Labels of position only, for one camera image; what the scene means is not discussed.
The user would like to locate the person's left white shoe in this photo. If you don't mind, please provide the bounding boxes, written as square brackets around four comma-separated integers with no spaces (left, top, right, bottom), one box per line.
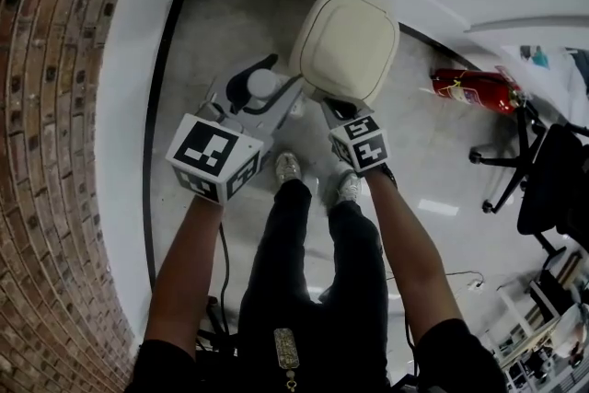
[274,151,303,188]

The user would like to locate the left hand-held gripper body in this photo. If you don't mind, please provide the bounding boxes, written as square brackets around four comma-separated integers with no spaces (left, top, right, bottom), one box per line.
[165,101,277,204]

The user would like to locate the person's left forearm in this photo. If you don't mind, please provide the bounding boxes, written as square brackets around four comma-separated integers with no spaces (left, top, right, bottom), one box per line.
[142,192,226,358]

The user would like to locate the red fire extinguisher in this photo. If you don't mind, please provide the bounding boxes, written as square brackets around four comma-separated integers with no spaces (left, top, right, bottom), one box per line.
[430,66,530,115]

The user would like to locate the small teal item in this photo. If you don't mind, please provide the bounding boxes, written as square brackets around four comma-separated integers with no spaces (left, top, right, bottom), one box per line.
[531,44,551,69]

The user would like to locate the person's black shirt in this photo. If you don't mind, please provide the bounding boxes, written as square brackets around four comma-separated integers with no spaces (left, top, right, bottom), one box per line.
[123,318,510,393]

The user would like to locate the person's white shoe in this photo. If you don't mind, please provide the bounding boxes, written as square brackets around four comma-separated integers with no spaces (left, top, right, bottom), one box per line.
[329,169,364,206]
[274,151,303,188]

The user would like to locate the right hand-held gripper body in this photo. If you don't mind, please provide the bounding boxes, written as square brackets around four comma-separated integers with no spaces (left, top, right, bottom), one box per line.
[328,114,391,175]

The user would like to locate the white capped plastic bottle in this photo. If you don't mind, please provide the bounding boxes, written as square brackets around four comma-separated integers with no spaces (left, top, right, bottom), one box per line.
[247,67,284,105]

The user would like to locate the person's black trousers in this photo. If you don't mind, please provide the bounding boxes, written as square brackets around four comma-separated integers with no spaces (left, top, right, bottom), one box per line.
[237,179,392,393]

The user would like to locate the person's right forearm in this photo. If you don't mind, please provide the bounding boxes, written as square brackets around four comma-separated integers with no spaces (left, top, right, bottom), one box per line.
[365,165,466,346]

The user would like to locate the cream plastic trash bin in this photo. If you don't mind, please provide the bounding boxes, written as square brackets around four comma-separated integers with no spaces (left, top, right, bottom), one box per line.
[288,0,401,105]

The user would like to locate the white low shelving unit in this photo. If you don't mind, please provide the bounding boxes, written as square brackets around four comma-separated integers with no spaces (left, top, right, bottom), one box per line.
[478,238,589,393]

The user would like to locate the black cable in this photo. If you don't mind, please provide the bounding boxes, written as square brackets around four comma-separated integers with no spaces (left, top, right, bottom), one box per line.
[215,223,231,337]
[403,312,422,378]

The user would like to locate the ornate metal pendant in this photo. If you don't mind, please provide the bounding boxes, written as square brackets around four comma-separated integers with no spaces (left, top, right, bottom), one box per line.
[273,327,303,392]

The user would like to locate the person's right white shoe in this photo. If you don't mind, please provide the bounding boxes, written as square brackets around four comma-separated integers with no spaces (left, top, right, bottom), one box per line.
[329,169,364,206]

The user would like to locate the black office chair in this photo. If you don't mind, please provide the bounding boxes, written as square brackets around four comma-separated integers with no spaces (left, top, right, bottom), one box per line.
[468,98,589,257]

